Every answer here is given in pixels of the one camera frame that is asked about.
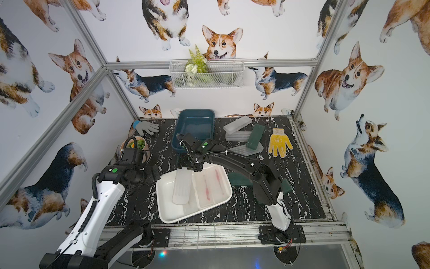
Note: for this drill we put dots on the white plastic storage box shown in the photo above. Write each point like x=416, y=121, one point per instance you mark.
x=171, y=213

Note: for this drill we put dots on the dark green case middle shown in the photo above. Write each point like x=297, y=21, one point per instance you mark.
x=238, y=179

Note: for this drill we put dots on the yellow work glove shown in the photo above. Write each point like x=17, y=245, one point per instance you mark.
x=279, y=143

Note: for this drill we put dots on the dark green case near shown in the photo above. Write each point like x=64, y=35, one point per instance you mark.
x=286, y=187

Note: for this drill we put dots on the clear pencil case far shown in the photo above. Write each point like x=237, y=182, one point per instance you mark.
x=237, y=124

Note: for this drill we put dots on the beige pot with green plant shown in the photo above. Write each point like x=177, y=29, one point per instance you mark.
x=135, y=142

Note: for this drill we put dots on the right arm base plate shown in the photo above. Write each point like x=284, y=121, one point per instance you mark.
x=274, y=236

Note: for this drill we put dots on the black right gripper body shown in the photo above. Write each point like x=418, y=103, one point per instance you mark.
x=188, y=161

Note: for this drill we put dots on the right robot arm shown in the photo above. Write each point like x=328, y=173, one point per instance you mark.
x=267, y=183

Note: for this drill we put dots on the teal plastic storage box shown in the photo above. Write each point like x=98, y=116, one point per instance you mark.
x=200, y=123

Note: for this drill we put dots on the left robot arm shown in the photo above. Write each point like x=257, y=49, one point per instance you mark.
x=81, y=249

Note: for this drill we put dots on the artificial fern plant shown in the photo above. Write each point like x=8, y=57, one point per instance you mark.
x=196, y=69

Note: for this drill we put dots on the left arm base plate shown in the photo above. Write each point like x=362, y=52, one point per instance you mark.
x=160, y=238

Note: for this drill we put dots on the dark green case upright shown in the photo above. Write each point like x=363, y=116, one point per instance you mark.
x=255, y=137

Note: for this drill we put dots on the grey work glove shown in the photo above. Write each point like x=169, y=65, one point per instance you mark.
x=143, y=127

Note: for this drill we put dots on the white wire wall basket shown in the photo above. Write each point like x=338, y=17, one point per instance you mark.
x=210, y=75

